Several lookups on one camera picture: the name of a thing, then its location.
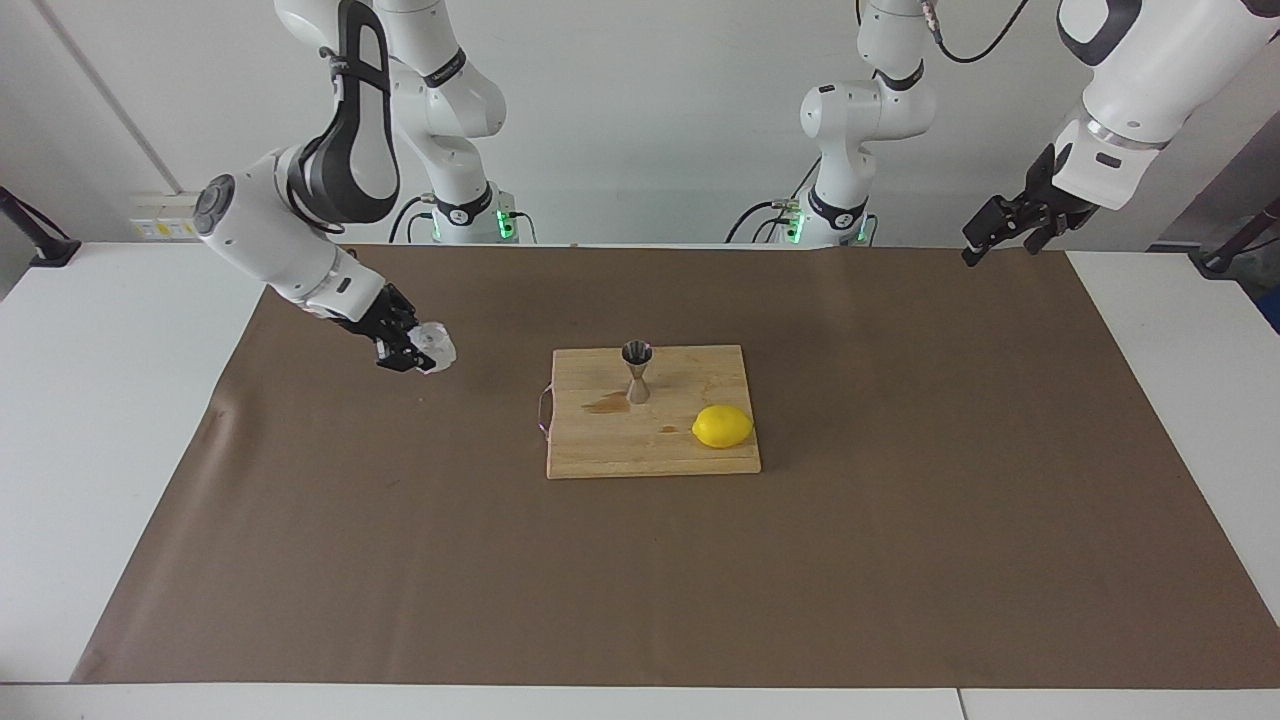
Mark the steel jigger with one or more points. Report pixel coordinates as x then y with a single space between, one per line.
637 385

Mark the black clamp stand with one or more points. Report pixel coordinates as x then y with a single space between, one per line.
1215 263
50 250

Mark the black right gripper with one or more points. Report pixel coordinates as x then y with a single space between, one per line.
385 315

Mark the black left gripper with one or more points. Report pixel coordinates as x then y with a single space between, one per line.
1050 205

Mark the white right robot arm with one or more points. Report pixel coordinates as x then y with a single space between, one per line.
260 230

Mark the clear plastic cup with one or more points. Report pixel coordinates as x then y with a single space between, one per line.
438 345

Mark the white wall socket strip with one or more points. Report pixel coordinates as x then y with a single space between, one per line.
160 228

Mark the brown paper table mat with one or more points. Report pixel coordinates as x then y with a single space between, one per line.
640 580

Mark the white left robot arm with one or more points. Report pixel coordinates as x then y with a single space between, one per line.
1160 70

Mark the wooden cutting board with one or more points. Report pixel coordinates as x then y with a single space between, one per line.
640 450

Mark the yellow lemon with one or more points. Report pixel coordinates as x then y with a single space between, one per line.
722 427

